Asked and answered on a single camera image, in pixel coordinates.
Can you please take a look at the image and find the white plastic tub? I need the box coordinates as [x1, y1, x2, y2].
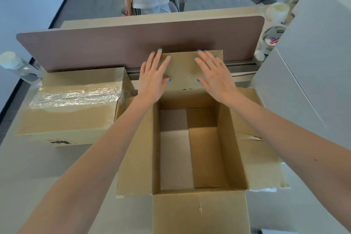
[264, 2, 291, 26]

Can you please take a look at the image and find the person's left forearm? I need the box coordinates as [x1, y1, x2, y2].
[18, 99, 157, 234]

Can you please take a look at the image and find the clear bottle white cap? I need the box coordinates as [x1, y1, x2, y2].
[0, 51, 42, 85]

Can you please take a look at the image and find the white tape roll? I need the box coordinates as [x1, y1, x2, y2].
[260, 25, 287, 50]

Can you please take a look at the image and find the person's left hand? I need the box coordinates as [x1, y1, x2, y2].
[138, 48, 173, 104]

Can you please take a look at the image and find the brown cardboard box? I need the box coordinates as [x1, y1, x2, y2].
[116, 49, 290, 234]
[15, 67, 137, 148]

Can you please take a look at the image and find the person's right hand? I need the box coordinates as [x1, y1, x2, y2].
[194, 49, 239, 104]

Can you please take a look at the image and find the person's right forearm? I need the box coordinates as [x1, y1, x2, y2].
[226, 95, 351, 231]

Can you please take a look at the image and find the mauve desk divider panel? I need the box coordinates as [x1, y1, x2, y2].
[16, 16, 265, 79]

